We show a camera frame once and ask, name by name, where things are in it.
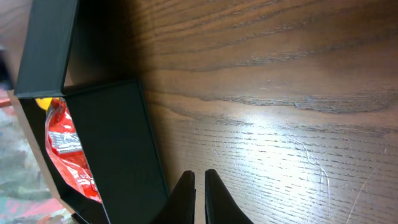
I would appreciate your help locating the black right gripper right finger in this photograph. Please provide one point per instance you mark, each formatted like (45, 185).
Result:
(220, 207)

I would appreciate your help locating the yellow snack packet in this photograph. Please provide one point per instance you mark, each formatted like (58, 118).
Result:
(44, 103)

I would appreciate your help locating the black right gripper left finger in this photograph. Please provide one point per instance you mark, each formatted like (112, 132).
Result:
(180, 207)

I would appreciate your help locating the patterned red grey rug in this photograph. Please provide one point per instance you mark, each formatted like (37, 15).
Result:
(25, 197)

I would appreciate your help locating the black open gift box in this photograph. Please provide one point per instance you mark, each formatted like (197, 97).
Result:
(84, 53)

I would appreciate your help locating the red snack packet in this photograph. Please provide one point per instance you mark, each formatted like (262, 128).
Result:
(66, 152)

